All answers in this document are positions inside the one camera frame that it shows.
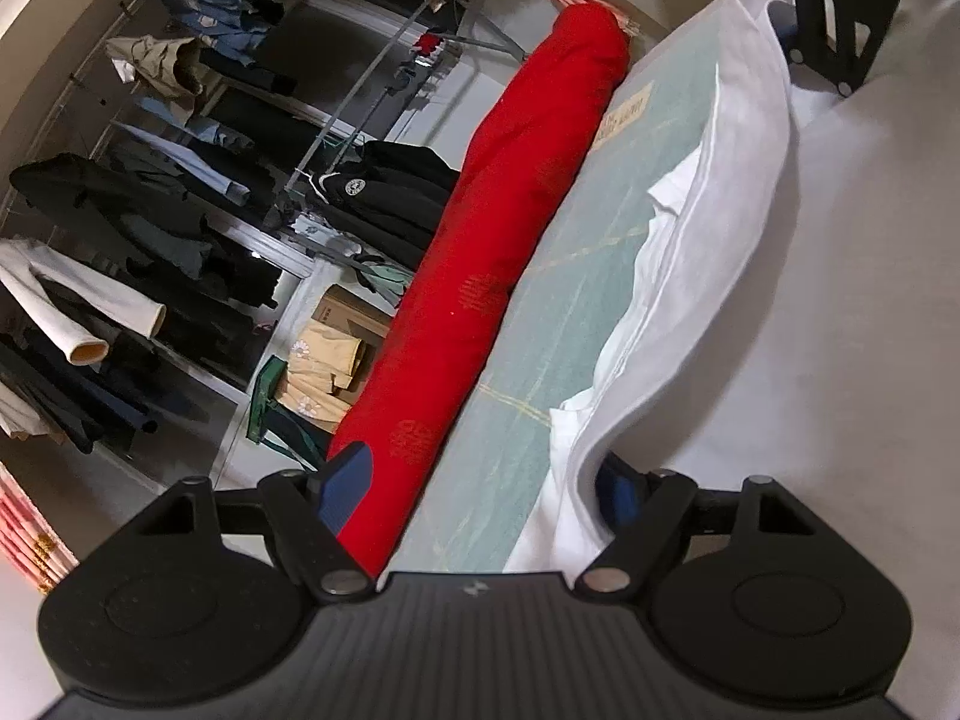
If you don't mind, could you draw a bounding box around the beige flowered garment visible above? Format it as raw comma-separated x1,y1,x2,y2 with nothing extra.
274,319,368,432

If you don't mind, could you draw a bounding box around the pale green garment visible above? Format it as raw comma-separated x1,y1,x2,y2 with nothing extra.
352,255,413,308

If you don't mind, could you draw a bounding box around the green chair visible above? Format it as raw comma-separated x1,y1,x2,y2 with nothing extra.
247,356,338,466

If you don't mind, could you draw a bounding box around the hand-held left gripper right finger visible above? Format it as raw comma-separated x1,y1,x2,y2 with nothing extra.
574,452,815,593

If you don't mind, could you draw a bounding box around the metal drying rack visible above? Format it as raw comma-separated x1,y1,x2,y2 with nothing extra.
262,0,526,241

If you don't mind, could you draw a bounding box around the pink patterned curtain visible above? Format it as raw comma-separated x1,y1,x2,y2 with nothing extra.
0,461,80,599

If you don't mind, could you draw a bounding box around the white printed t-shirt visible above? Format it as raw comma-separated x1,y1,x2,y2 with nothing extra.
504,0,960,575

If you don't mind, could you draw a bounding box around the cardboard box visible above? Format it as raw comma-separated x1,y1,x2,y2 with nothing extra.
311,283,395,346

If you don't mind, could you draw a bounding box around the rolled red quilt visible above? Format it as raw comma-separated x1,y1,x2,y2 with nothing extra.
326,4,631,578

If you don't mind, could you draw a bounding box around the plain black hanging jacket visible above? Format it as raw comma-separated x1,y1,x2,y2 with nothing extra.
322,199,432,271

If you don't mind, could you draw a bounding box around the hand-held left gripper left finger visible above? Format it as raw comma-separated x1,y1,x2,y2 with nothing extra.
124,441,376,605

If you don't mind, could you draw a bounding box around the row of hanging clothes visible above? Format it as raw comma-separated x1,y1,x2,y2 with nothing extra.
0,0,316,458

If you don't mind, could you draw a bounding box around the black jacket with round badge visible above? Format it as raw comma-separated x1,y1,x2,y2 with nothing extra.
319,139,462,218

